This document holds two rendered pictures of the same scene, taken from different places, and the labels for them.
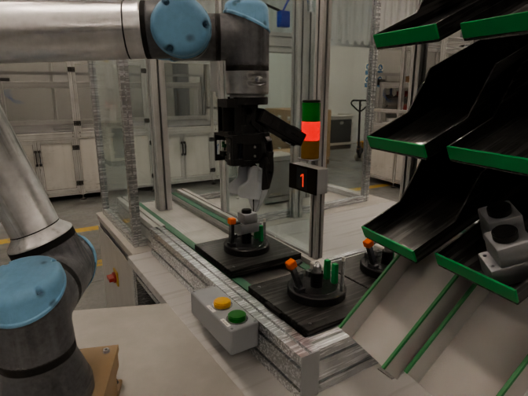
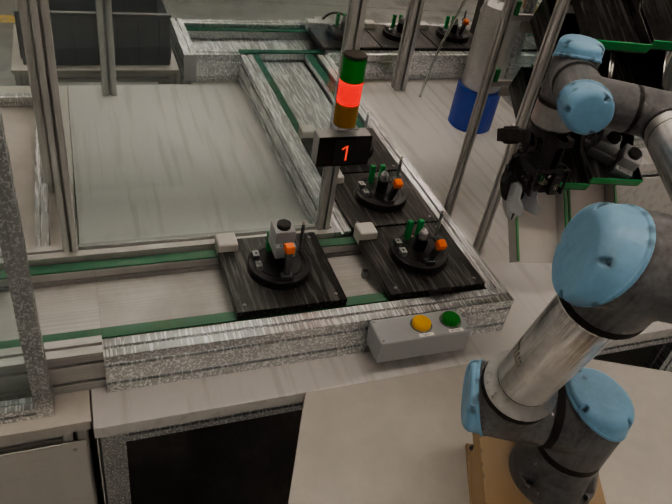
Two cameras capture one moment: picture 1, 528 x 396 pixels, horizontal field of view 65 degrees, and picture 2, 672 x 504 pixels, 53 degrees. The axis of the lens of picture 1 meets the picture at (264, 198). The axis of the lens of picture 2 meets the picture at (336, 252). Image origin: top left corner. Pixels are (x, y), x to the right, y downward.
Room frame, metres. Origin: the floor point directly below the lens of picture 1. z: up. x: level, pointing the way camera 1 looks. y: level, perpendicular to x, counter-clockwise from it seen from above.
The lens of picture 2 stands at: (0.94, 1.16, 1.93)
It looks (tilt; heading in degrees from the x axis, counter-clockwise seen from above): 38 degrees down; 277
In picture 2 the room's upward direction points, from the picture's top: 10 degrees clockwise
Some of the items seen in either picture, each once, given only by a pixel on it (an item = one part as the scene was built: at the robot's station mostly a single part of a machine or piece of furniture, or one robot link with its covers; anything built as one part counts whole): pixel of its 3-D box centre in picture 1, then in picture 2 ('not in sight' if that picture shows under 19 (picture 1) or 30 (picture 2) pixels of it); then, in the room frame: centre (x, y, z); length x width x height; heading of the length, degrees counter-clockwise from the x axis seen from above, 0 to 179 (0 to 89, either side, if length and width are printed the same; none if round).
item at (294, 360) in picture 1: (210, 284); (324, 331); (1.07, 0.15, 0.91); 0.89 x 0.06 x 0.11; 33
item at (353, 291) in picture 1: (317, 276); (421, 241); (0.92, -0.13, 1.01); 0.24 x 0.24 x 0.13; 33
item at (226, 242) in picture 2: not in sight; (226, 245); (1.34, 0.02, 0.97); 0.05 x 0.05 x 0.04; 33
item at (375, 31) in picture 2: not in sight; (400, 25); (1.20, -1.54, 1.01); 0.24 x 0.24 x 0.13; 33
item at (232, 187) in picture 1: (242, 187); (515, 205); (0.77, 0.04, 1.27); 0.06 x 0.03 x 0.09; 123
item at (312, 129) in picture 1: (310, 130); (349, 90); (1.14, -0.13, 1.33); 0.05 x 0.05 x 0.05
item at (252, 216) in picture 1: (249, 219); (281, 233); (1.21, 0.04, 1.06); 0.08 x 0.04 x 0.07; 123
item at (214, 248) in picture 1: (246, 251); (278, 271); (1.20, 0.05, 0.96); 0.24 x 0.24 x 0.02; 33
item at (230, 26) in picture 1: (244, 37); (571, 72); (0.76, 0.03, 1.53); 0.09 x 0.08 x 0.11; 97
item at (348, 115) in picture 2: (309, 148); (346, 112); (1.14, -0.13, 1.28); 0.05 x 0.05 x 0.05
